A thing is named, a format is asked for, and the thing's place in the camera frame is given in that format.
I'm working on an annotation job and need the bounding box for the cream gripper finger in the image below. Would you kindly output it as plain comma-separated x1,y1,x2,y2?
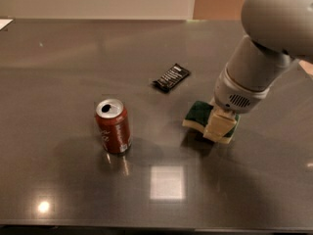
203,105,238,142

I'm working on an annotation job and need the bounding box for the green and yellow sponge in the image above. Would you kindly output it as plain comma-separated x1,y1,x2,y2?
182,101,231,144

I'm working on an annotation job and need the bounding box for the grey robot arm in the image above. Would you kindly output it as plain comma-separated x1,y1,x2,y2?
203,0,313,142

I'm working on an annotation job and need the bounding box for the black rxbar chocolate wrapper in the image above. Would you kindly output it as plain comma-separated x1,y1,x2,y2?
153,64,191,93

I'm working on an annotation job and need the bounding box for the red soda can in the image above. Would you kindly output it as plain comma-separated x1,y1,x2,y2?
95,99,131,154

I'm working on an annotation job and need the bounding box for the white paper at table corner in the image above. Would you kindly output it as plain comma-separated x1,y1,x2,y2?
0,19,12,30

